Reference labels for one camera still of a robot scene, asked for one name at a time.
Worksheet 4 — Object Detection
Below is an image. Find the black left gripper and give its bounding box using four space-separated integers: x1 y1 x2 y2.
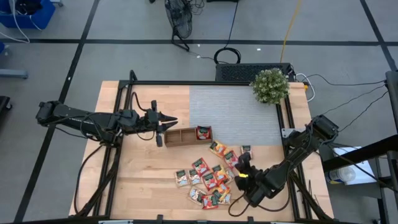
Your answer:
136 100 178 147

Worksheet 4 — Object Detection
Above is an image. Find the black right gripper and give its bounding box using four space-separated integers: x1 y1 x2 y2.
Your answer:
233 152 262 192

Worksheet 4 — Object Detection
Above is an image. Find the red tea packet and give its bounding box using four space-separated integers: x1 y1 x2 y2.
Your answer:
191 157 211 177
223 150 239 170
201 194 220 210
195 125 213 141
201 172 218 192

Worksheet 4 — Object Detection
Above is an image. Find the beige tea packet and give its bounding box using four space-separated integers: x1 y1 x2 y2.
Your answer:
241 144 254 160
187 168 203 186
174 169 190 188
187 187 207 206
225 167 236 184

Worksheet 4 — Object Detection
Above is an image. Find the wooden tea organizer box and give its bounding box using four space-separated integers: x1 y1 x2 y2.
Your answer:
164 126 214 148

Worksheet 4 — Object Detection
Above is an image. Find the grey woven placemat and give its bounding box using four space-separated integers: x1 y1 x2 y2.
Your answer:
188 84 283 147

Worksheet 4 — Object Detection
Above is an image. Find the green plant in black pot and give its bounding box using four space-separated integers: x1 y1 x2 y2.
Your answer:
249 67 290 105

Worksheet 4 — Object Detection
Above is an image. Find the white plastic container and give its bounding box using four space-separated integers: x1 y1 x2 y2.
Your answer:
325 167 357 185

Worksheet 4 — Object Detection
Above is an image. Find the black floor fan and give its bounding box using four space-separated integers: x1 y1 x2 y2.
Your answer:
164 0 194 52

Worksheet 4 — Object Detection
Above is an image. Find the white paper sheet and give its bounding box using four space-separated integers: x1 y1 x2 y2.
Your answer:
332 146 377 187

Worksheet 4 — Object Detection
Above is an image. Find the grey desk foot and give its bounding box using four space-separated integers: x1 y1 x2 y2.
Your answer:
0 68 29 80

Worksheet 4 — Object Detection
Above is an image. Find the grey metal desk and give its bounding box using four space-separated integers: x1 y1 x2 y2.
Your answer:
322 70 398 224

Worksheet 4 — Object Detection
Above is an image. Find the blue plastic bin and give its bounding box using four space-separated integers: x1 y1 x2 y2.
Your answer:
0 0 57 30

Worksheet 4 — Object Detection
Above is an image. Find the black looped gripper cable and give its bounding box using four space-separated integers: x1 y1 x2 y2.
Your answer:
228 191 292 218
130 91 156 141

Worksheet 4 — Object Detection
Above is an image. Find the black table frame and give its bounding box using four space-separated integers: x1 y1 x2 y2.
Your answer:
68 70 335 224

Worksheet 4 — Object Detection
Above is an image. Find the black coiled cable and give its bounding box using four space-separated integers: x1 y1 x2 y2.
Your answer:
213 0 242 65

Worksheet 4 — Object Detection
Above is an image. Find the white cable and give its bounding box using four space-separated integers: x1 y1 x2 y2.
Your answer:
295 72 317 103

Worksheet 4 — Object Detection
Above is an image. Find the yellow cable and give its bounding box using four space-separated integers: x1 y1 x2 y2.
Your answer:
279 0 303 63

